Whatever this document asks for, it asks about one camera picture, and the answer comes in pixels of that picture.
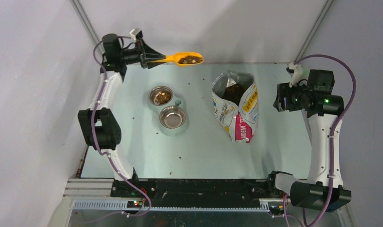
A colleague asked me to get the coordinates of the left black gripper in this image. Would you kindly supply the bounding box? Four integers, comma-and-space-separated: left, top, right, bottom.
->
118, 39, 165, 70

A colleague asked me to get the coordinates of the yellow plastic scoop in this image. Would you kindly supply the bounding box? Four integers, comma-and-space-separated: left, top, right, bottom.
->
148, 52, 204, 67

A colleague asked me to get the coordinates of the pet food bag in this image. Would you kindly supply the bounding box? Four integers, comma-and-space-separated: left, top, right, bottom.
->
211, 69, 259, 143

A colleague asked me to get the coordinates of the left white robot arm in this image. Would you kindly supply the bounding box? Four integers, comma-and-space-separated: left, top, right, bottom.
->
78, 32, 165, 197

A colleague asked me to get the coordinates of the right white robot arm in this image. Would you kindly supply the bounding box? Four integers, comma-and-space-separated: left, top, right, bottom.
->
266, 69, 351, 212

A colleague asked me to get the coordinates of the kibble in scoop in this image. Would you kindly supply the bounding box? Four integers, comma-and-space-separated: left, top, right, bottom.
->
177, 55, 203, 65

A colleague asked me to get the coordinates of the far steel bowl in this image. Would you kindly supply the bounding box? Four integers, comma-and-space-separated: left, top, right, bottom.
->
148, 86, 173, 106

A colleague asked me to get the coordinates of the steel bowl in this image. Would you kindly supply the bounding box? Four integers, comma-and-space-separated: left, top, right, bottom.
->
159, 105, 186, 129
148, 86, 173, 106

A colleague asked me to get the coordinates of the kibble in far bowl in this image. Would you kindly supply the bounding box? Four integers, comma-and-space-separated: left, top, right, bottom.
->
153, 91, 172, 105

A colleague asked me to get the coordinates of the brown kibble in bag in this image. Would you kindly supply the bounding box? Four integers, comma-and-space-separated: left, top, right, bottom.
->
222, 83, 247, 106

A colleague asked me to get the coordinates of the near steel bowl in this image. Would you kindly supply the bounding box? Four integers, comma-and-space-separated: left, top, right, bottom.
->
159, 105, 186, 129

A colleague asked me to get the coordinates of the mint double bowl stand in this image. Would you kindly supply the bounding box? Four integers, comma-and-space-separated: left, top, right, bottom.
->
148, 86, 189, 136

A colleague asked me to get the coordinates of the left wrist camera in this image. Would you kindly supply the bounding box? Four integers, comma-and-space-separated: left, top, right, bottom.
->
129, 28, 143, 41

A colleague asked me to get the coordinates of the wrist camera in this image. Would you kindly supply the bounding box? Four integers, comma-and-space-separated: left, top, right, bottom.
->
129, 28, 143, 41
287, 62, 310, 87

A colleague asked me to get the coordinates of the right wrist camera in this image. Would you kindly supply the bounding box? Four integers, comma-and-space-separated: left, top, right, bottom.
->
287, 62, 310, 87

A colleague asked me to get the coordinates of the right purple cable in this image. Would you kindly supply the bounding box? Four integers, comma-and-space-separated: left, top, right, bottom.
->
282, 54, 357, 227

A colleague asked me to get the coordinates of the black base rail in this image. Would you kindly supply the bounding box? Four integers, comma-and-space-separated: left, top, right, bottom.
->
110, 178, 283, 209

